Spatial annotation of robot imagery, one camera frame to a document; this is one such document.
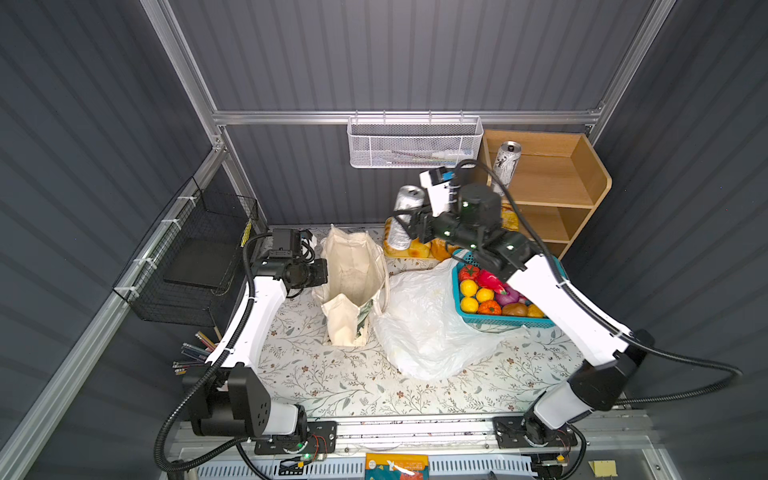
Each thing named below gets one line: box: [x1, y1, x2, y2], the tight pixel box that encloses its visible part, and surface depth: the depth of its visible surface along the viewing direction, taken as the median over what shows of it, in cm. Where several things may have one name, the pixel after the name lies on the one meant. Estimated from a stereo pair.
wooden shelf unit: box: [483, 129, 612, 260], surface depth 95 cm
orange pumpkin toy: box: [478, 300, 502, 315], surface depth 93 cm
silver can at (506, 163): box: [493, 140, 523, 197], surface depth 77 cm
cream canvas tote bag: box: [312, 224, 390, 347], surface depth 90 cm
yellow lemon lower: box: [460, 297, 479, 314], surface depth 95 cm
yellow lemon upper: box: [460, 279, 479, 297], surface depth 96 cm
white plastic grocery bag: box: [374, 252, 530, 380], surface depth 90 cm
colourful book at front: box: [365, 453, 429, 480], surface depth 71 cm
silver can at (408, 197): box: [387, 184, 426, 250], surface depth 64 cm
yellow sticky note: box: [588, 460, 618, 477], surface depth 69 cm
